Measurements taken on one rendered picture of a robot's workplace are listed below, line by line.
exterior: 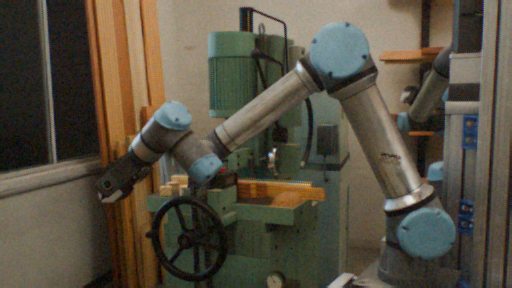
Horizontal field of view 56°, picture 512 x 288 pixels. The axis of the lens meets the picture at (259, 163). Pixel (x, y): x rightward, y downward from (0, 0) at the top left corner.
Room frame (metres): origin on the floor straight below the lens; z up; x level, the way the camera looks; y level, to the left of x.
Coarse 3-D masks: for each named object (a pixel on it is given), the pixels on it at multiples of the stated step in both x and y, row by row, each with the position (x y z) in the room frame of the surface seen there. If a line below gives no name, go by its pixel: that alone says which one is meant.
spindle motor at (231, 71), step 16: (224, 32) 1.78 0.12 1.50; (240, 32) 1.79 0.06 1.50; (208, 48) 1.83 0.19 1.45; (224, 48) 1.78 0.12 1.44; (240, 48) 1.78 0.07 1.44; (208, 64) 1.83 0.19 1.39; (224, 64) 1.78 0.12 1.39; (240, 64) 1.78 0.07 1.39; (208, 80) 1.85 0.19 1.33; (224, 80) 1.78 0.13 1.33; (240, 80) 1.78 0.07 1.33; (224, 96) 1.78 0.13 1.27; (240, 96) 1.78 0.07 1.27; (224, 112) 1.78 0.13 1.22
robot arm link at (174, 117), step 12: (168, 108) 1.06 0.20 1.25; (180, 108) 1.09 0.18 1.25; (156, 120) 1.07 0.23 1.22; (168, 120) 1.06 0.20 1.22; (180, 120) 1.06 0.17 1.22; (144, 132) 1.10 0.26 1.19; (156, 132) 1.08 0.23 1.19; (168, 132) 1.07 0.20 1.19; (180, 132) 1.07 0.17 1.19; (144, 144) 1.10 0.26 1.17; (156, 144) 1.09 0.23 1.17; (168, 144) 1.07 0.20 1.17
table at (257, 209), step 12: (156, 204) 1.81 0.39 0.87; (240, 204) 1.67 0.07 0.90; (252, 204) 1.66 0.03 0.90; (264, 204) 1.65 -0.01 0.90; (300, 204) 1.66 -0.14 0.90; (228, 216) 1.61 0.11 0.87; (240, 216) 1.67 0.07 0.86; (252, 216) 1.65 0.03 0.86; (264, 216) 1.63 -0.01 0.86; (276, 216) 1.61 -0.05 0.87; (288, 216) 1.60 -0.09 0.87; (300, 216) 1.65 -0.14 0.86
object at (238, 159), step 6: (240, 150) 1.85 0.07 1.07; (246, 150) 1.89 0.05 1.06; (228, 156) 1.81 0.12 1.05; (234, 156) 1.80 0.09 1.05; (240, 156) 1.84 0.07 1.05; (246, 156) 1.89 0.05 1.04; (228, 162) 1.81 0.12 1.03; (234, 162) 1.80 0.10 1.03; (240, 162) 1.84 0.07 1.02; (246, 162) 1.89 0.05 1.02; (228, 168) 1.81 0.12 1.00; (234, 168) 1.80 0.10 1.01; (240, 168) 1.85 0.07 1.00
